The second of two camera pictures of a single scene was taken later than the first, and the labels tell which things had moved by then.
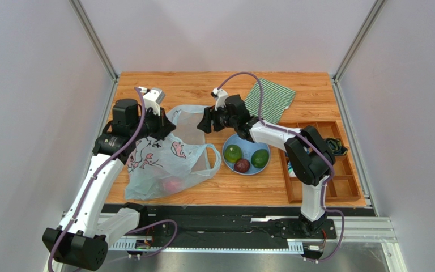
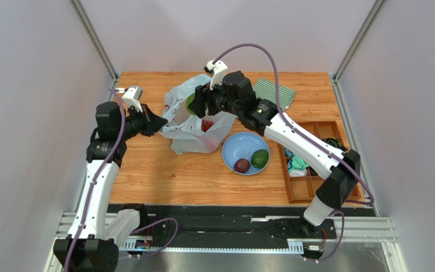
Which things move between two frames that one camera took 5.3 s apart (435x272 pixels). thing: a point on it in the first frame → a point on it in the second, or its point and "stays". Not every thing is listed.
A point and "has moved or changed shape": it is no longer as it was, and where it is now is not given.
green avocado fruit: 259,158 stays
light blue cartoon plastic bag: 178,161 has moved or changed shape
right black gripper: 215,119 → 208,102
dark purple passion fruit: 242,165 stays
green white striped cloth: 275,99 stays
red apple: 171,186 has moved or changed shape
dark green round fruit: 233,152 → 189,100
